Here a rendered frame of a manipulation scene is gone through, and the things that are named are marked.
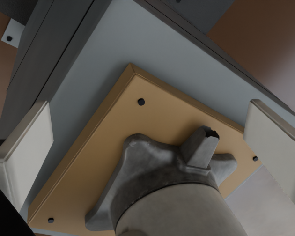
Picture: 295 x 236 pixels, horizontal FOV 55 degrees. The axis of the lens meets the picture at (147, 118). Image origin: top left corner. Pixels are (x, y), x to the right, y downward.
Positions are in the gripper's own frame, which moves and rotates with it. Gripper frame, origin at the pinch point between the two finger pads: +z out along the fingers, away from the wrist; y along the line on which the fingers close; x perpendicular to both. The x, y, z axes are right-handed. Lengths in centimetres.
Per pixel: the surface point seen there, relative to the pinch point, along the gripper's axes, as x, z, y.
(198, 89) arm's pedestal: -4.1, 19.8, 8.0
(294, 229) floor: -195, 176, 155
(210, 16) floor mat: -1, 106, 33
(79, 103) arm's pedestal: -4.9, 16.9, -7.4
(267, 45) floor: -15, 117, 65
